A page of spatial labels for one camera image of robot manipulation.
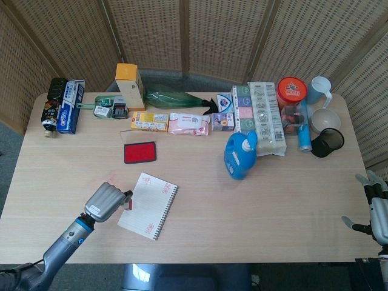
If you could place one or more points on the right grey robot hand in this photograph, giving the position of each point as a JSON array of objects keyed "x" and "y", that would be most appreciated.
[{"x": 379, "y": 218}]

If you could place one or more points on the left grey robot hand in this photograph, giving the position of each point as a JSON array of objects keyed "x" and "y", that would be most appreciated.
[{"x": 104, "y": 200}]

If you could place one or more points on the white red stamp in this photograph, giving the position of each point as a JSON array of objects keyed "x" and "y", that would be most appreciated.
[{"x": 129, "y": 206}]

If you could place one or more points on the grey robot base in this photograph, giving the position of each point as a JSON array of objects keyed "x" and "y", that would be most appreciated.
[{"x": 182, "y": 277}]

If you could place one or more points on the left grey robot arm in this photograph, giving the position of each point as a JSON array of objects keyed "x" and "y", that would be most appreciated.
[{"x": 60, "y": 248}]

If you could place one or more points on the white spiral lined notebook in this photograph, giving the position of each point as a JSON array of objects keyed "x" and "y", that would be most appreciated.
[{"x": 148, "y": 206}]

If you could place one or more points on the red ink pad clear lid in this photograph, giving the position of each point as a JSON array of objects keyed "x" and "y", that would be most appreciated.
[{"x": 139, "y": 153}]

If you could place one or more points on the small white green box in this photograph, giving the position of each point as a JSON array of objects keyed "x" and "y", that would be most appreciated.
[{"x": 103, "y": 111}]

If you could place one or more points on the black mesh pen holder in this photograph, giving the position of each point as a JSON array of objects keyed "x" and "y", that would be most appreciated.
[{"x": 327, "y": 144}]

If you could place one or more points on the yellow flat box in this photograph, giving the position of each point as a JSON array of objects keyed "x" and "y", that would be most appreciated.
[{"x": 150, "y": 121}]

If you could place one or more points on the blue toothpaste box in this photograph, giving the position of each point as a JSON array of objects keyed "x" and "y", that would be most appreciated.
[{"x": 69, "y": 109}]

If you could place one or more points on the dark beverage bottle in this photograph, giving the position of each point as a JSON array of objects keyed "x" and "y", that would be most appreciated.
[{"x": 51, "y": 112}]

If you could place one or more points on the blue cylindrical tube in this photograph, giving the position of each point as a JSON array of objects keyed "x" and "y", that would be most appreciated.
[{"x": 304, "y": 136}]

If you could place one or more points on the beige bowl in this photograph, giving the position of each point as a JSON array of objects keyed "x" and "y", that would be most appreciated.
[{"x": 325, "y": 119}]

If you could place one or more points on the pink wet wipes pack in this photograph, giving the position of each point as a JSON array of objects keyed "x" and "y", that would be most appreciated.
[{"x": 188, "y": 124}]

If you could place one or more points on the tall beige orange carton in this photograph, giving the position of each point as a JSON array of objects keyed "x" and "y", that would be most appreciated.
[{"x": 130, "y": 88}]

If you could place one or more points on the green plastic bottle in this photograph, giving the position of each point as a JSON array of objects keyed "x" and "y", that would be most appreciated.
[{"x": 169, "y": 98}]

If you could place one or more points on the clear plastic snack box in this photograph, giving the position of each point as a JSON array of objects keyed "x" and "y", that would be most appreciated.
[{"x": 291, "y": 119}]

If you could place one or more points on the blue detergent pump bottle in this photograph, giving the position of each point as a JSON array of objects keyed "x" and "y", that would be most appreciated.
[{"x": 239, "y": 160}]

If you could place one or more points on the light blue mug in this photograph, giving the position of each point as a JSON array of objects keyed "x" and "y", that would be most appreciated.
[{"x": 318, "y": 91}]

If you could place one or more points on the small purple box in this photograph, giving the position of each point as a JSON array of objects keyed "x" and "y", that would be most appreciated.
[{"x": 222, "y": 122}]

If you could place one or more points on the clear long plastic package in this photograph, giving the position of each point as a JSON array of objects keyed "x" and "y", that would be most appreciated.
[{"x": 268, "y": 121}]

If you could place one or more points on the blue white soap box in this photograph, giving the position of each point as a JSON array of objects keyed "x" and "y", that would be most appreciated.
[{"x": 225, "y": 103}]

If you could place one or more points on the orange lid jar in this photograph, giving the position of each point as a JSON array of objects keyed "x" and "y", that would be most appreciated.
[{"x": 292, "y": 89}]

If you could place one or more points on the pastel multipack box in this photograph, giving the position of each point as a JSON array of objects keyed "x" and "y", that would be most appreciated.
[{"x": 242, "y": 109}]

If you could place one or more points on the wooden perforated folding screen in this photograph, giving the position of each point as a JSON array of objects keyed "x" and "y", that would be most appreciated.
[{"x": 212, "y": 36}]

